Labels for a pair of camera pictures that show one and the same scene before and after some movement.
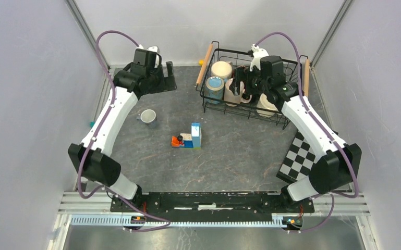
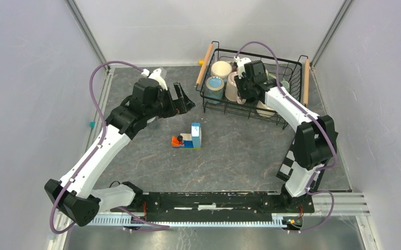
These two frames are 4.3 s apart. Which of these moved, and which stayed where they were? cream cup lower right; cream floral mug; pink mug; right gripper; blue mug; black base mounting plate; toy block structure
Moved: pink mug
Stayed: blue mug; black base mounting plate; toy block structure; cream floral mug; cream cup lower right; right gripper
